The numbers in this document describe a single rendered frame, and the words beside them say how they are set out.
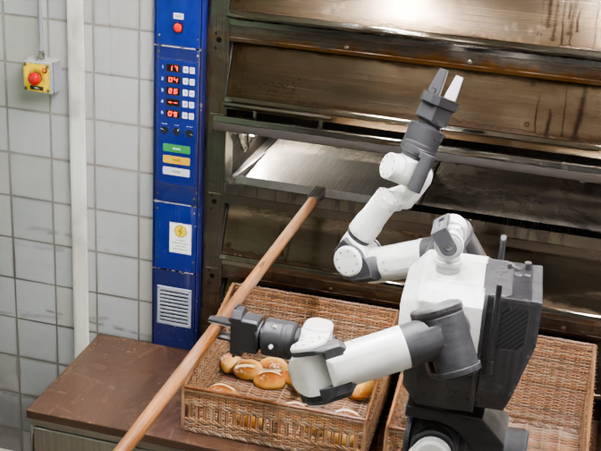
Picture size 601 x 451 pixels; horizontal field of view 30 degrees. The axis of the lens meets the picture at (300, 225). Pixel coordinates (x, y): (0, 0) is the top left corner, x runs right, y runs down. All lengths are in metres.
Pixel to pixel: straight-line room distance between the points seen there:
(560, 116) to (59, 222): 1.66
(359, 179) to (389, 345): 1.42
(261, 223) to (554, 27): 1.09
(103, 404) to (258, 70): 1.11
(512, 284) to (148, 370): 1.55
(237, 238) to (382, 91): 0.68
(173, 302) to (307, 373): 1.49
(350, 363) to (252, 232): 1.38
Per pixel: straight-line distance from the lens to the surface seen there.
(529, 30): 3.21
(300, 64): 3.37
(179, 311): 3.74
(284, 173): 3.62
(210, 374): 3.53
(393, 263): 2.74
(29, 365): 4.13
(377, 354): 2.25
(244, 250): 3.58
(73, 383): 3.61
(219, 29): 3.41
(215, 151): 3.51
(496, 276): 2.50
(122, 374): 3.65
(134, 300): 3.82
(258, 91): 3.39
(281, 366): 3.58
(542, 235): 3.39
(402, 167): 2.68
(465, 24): 3.22
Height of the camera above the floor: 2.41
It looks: 22 degrees down
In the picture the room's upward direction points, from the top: 4 degrees clockwise
